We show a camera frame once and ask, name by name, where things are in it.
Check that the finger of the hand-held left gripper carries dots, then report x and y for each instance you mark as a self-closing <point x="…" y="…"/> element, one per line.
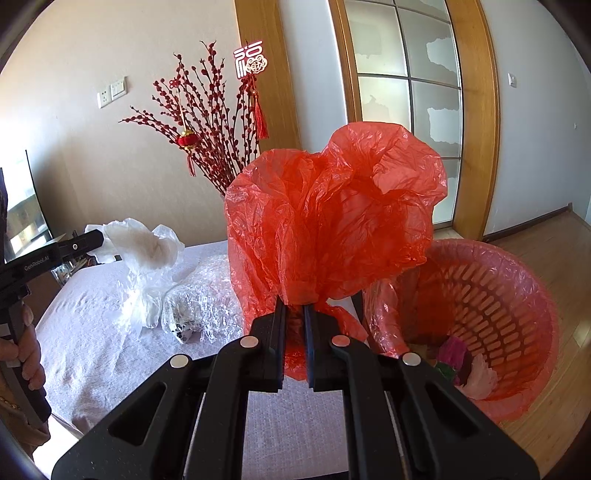
<point x="81" y="244"/>

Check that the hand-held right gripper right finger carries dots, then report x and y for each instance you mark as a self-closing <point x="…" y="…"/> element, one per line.
<point x="318" y="350"/>

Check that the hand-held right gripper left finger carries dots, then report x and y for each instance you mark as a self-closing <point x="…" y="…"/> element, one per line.
<point x="272" y="350"/>

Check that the white plastic bag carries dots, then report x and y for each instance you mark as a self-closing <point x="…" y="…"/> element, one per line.
<point x="138" y="258"/>

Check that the large red plastic bag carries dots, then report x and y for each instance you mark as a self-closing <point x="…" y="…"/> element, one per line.
<point x="332" y="221"/>

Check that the slotted plastic basket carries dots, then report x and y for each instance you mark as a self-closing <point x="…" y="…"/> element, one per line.
<point x="485" y="295"/>

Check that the red plastic basket liner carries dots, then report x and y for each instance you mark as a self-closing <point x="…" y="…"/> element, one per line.
<point x="531" y="369"/>

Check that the person's left hand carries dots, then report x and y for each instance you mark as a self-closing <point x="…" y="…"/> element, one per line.
<point x="32" y="341"/>

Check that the dark framed screen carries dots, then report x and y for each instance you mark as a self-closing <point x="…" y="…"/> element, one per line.
<point x="27" y="203"/>

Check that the clear plastic bag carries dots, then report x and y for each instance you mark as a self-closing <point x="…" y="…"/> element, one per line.
<point x="207" y="300"/>

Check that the white tablecloth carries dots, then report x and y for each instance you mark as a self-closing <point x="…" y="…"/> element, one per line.
<point x="115" y="350"/>

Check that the small red lantern ornament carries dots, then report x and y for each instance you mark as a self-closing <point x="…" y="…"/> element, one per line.
<point x="186" y="139"/>

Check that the red berry branches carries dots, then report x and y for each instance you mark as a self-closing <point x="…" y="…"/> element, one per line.
<point x="203" y="115"/>

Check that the red tasselled character ornament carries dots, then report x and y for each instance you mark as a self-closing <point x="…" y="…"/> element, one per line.
<point x="251" y="64"/>

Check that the frosted glass door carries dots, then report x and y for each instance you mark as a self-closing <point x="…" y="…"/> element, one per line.
<point x="415" y="92"/>

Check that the white wall socket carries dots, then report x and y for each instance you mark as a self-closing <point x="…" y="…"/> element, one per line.
<point x="104" y="99"/>

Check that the white wall switch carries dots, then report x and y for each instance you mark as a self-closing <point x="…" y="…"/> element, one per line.
<point x="118" y="87"/>

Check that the wooden door frame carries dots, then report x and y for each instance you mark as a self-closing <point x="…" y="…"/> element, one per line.
<point x="268" y="69"/>

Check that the small white door-side switch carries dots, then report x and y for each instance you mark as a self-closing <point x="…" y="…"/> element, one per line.
<point x="512" y="79"/>

